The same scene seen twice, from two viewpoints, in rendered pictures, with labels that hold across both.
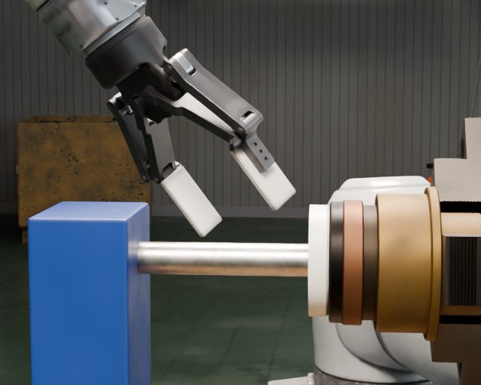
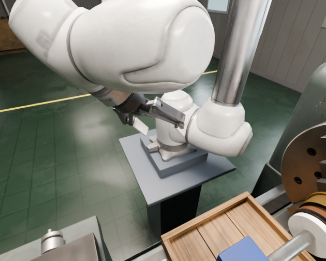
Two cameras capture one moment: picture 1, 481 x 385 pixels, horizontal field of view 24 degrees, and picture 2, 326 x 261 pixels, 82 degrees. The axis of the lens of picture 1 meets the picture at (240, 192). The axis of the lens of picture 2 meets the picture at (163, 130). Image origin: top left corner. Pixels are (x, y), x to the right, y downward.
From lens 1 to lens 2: 74 cm
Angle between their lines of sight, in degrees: 42
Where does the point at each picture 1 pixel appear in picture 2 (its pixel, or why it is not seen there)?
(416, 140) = not seen: hidden behind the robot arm
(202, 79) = (165, 107)
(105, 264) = not seen: outside the picture
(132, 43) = (136, 98)
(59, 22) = (104, 98)
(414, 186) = (187, 97)
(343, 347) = (171, 140)
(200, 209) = (144, 128)
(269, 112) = not seen: hidden behind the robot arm
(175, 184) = (136, 125)
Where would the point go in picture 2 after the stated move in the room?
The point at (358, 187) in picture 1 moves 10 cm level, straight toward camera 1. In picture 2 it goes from (173, 100) to (186, 113)
